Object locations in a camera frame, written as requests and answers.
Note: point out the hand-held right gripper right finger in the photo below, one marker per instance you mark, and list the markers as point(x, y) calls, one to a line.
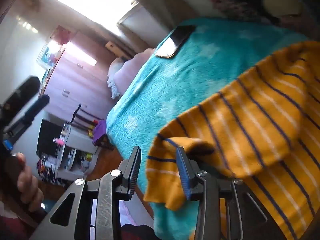
point(183, 176)

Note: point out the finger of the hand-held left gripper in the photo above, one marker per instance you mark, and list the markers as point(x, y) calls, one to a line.
point(26, 88)
point(37, 107)

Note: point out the black television screen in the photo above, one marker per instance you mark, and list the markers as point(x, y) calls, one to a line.
point(48, 136)

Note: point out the white dresser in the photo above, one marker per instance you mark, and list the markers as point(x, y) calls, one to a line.
point(77, 142)

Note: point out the yellow striped garment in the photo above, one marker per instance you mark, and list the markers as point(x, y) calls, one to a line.
point(250, 130)

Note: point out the pink pillow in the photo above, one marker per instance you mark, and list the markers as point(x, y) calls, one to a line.
point(127, 67)

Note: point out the black smartphone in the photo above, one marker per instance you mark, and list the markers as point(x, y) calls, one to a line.
point(175, 41)

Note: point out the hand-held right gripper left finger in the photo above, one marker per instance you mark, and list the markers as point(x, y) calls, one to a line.
point(132, 171)

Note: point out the purple cloth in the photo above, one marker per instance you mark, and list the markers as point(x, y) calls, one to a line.
point(100, 130)

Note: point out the dark floral cloth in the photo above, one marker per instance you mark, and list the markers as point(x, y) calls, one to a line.
point(235, 5)

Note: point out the colourful wall poster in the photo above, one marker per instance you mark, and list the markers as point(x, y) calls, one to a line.
point(52, 50)

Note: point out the person's left hand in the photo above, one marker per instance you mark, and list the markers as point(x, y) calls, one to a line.
point(27, 185)

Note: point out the teal printed blanket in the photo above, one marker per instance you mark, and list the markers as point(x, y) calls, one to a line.
point(175, 92)

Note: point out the brown wooden wardrobe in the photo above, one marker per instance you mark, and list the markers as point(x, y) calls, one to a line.
point(75, 85)

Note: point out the person's dark red clothing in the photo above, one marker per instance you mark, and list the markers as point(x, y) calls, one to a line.
point(136, 232)

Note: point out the wall air conditioner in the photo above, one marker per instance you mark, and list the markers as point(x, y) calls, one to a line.
point(117, 48)

